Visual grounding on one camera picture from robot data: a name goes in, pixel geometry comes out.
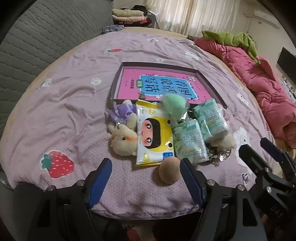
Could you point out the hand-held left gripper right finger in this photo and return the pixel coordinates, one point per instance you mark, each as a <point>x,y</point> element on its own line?
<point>189,183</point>

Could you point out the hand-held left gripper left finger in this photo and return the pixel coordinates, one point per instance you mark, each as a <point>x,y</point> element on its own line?
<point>101,183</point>

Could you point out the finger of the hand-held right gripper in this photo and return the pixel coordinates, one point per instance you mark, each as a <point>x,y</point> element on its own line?
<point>274,149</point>
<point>251,160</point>

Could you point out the bear plush with pink dress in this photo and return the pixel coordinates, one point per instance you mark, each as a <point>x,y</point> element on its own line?
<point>227,141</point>

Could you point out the leopard print scrunchie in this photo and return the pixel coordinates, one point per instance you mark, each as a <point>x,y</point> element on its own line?
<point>219,156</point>

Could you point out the green tissue pack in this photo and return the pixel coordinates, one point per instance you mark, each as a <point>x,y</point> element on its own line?
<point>189,141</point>
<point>210,120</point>

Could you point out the rabbit plush with purple dress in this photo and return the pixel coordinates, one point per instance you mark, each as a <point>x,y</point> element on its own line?
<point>122,141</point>

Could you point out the yellow cartoon wet wipes pack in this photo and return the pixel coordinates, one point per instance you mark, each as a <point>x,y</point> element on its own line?
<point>150,125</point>

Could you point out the green egg-shaped sponge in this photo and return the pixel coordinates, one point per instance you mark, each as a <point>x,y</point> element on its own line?
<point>174,105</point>

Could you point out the dark cardboard box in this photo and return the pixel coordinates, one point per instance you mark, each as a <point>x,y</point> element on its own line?
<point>117,81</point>

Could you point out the white television cabinet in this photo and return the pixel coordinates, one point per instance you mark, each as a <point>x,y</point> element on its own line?
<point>289,89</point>

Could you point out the pink comforter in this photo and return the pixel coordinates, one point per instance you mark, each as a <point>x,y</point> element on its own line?
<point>254,76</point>

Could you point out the black television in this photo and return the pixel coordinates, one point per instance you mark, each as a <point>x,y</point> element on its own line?
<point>288,61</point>

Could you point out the purple printed bedsheet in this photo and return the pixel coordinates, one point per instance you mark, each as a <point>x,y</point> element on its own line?
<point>69,92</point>

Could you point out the pink book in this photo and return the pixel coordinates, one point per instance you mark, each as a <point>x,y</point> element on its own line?
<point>131,81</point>

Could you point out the green blanket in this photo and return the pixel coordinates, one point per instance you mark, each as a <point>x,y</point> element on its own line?
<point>231,38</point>

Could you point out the white air conditioner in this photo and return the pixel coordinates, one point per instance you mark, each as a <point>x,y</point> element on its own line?
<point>266,19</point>

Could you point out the small dark brown object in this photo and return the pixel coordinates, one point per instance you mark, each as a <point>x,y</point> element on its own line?
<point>191,37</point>

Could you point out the grey quilted headboard cover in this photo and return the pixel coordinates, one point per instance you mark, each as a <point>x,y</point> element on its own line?
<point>46,41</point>

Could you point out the blue patterned cloth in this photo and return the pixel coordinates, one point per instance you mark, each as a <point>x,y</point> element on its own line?
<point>112,29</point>

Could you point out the white curtain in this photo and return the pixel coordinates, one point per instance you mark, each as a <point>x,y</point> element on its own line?
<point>185,14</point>

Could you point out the dark red folded garment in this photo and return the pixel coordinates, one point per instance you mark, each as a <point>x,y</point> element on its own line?
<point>144,23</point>

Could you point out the pink folded garment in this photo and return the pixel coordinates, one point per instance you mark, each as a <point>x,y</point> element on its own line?
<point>129,19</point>

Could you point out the cream folded garment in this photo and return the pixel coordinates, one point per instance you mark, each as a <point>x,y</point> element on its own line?
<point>127,12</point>

